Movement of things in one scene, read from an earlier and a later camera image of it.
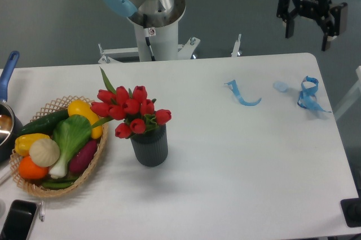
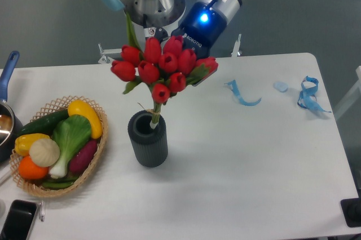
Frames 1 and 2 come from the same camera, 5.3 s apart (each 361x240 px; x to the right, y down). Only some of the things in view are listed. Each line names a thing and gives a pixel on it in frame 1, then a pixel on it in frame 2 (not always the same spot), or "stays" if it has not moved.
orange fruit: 29,169 stays
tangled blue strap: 307,98 stays
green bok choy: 70,133 stays
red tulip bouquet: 132,106 → 163,67
